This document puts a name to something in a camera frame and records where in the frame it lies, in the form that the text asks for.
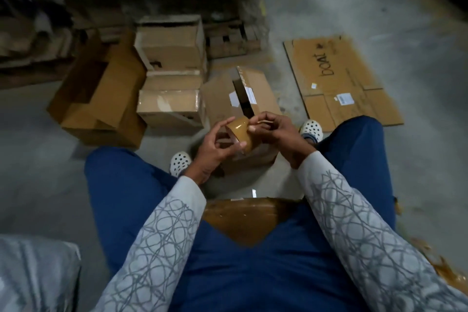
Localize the person's left hand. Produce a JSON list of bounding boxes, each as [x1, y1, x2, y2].
[[184, 116, 250, 186]]

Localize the person's right hand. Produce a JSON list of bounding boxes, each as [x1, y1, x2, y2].
[[247, 111, 317, 170]]

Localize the brown packing tape roll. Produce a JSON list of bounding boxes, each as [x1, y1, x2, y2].
[[224, 114, 258, 156]]

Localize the small cardboard box being taped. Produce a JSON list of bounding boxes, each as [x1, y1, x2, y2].
[[136, 70, 206, 131], [200, 66, 283, 175]]

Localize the brown cardboard sheet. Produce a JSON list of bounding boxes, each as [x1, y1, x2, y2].
[[283, 35, 405, 134]]

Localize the large black-label cardboard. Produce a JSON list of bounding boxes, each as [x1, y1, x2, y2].
[[47, 30, 148, 150]]

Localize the cardboard box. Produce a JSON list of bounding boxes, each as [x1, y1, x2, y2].
[[133, 15, 209, 75]]

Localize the person's left forearm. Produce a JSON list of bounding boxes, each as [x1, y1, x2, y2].
[[91, 175, 208, 312]]

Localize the person's right forearm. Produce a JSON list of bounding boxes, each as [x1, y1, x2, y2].
[[295, 150, 468, 312]]

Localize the person's right white clog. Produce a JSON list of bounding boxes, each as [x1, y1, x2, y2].
[[300, 119, 324, 144]]

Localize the person's white clog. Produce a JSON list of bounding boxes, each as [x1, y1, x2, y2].
[[170, 151, 193, 177], [300, 119, 324, 144]]

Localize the person's left white clog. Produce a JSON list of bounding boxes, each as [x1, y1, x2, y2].
[[170, 151, 193, 177]]

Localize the person's blue trousers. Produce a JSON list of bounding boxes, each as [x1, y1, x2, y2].
[[84, 115, 397, 312]]

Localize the crumpled brown tape scraps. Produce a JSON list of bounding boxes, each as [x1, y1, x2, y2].
[[409, 237, 468, 296]]

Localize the brown plastic-wrapped stool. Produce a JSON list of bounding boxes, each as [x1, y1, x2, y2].
[[202, 197, 301, 248]]

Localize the wooden pallet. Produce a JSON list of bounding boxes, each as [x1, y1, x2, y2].
[[0, 19, 268, 91]]

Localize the white woven sack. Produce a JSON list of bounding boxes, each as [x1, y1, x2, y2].
[[0, 234, 83, 312]]

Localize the pile of grey sacks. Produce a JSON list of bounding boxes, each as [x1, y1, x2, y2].
[[0, 1, 78, 68]]

